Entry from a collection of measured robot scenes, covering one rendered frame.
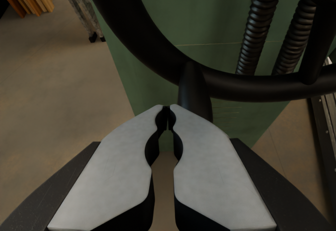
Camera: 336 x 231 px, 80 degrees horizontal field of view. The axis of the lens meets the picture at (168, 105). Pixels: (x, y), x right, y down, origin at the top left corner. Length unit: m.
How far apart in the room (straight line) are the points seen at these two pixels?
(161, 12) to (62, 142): 0.83
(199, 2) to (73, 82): 0.99
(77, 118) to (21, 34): 0.87
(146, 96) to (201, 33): 0.22
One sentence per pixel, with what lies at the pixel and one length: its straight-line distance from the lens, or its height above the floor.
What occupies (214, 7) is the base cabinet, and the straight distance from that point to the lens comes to 0.36.
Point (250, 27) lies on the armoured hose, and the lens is 0.24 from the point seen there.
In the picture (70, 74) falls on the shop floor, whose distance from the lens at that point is 1.29.
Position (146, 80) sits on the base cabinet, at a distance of 0.47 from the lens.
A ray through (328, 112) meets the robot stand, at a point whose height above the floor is 0.16.
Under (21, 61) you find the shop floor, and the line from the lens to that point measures 1.54.
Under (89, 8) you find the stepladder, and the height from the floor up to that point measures 0.21.
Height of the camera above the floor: 0.85
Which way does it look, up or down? 57 degrees down
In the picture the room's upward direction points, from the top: 5 degrees counter-clockwise
